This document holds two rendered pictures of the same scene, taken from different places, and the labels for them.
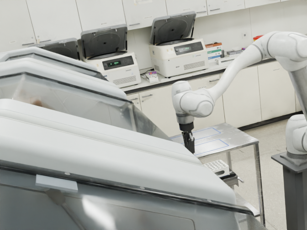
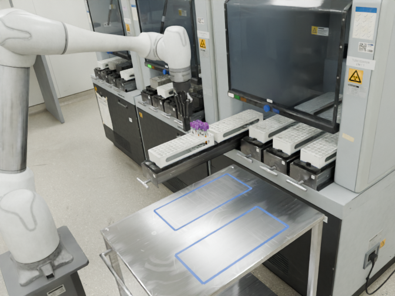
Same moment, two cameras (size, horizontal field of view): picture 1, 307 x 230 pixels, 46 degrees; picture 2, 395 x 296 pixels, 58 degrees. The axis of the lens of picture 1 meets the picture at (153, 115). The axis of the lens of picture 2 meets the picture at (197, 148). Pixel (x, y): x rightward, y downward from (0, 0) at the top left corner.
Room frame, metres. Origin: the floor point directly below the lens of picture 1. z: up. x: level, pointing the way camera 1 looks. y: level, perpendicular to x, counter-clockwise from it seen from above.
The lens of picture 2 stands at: (3.12, -0.61, 1.61)
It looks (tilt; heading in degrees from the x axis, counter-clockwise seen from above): 29 degrees down; 160
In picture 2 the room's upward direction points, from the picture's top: 6 degrees counter-clockwise
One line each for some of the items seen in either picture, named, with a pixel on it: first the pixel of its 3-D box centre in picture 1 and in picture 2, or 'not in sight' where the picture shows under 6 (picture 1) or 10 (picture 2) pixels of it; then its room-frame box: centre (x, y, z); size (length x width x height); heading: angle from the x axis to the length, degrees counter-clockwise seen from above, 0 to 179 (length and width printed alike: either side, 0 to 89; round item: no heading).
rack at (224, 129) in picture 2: not in sight; (234, 125); (1.67, 0.12, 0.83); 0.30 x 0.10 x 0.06; 103
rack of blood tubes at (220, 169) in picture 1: (200, 175); (182, 148); (1.75, -0.19, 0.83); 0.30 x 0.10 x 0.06; 103
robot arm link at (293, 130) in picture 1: (300, 133); (25, 221); (1.99, -0.85, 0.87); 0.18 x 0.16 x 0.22; 18
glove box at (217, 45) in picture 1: (212, 45); not in sight; (4.75, -0.91, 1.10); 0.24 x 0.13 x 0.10; 102
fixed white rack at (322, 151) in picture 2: not in sight; (332, 147); (2.09, 0.36, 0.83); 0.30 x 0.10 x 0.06; 103
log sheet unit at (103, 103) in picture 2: not in sight; (103, 111); (-0.02, -0.34, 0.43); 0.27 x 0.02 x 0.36; 13
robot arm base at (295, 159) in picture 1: (298, 152); (40, 255); (2.02, -0.84, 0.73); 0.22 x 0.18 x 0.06; 13
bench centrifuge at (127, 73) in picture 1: (108, 56); not in sight; (4.28, 0.41, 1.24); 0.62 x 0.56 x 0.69; 14
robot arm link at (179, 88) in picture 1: (183, 96); (174, 46); (1.73, -0.16, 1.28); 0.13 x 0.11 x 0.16; 18
